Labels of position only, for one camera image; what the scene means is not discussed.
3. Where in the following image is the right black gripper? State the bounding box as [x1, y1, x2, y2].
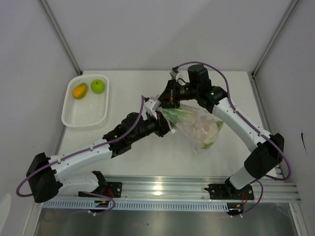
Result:
[157, 78, 199, 109]

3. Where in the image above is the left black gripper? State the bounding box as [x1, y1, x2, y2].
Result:
[129, 110, 176, 144]

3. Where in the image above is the clear zip top bag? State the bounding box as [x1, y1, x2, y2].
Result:
[158, 103, 224, 154]

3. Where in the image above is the green leafy lettuce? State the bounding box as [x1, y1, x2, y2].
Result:
[162, 109, 196, 129]

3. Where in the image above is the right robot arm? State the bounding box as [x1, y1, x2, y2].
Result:
[157, 61, 286, 199]

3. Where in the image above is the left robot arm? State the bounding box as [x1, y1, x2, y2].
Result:
[26, 113, 170, 203]

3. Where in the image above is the green apple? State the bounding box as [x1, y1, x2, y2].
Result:
[91, 79, 105, 94]

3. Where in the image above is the white plastic basket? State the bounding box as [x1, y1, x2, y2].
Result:
[61, 74, 109, 129]

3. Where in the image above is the orange fruit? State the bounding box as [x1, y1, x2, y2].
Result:
[72, 83, 88, 99]

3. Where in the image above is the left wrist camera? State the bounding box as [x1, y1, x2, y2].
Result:
[144, 96, 162, 120]

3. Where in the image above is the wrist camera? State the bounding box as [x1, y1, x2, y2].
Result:
[144, 96, 162, 120]
[170, 66, 181, 81]

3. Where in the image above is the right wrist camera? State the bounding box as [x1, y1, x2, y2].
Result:
[170, 66, 181, 81]

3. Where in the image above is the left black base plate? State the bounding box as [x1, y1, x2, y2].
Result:
[78, 182, 123, 198]

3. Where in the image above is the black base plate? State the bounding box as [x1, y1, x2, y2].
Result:
[78, 182, 123, 198]
[204, 183, 254, 200]

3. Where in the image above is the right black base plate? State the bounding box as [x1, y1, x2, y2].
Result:
[204, 183, 254, 200]

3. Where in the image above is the slotted cable duct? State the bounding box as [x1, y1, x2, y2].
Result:
[43, 199, 242, 212]

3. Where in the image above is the aluminium mounting rail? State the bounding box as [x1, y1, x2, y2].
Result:
[54, 176, 301, 203]

